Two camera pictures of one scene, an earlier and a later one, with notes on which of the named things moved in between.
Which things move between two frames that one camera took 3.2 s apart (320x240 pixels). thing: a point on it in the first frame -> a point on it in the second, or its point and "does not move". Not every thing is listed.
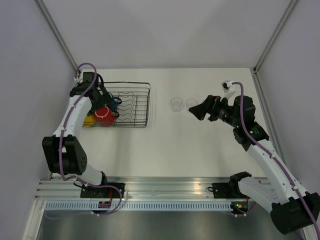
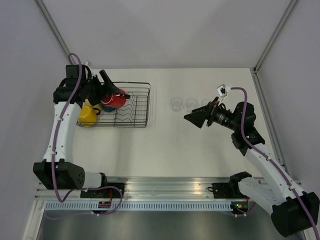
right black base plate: x=227 y=190 does not move
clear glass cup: x=176 y=103 does not move
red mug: x=104 y=117 -> x=114 y=101
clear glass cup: x=191 y=102 does not move
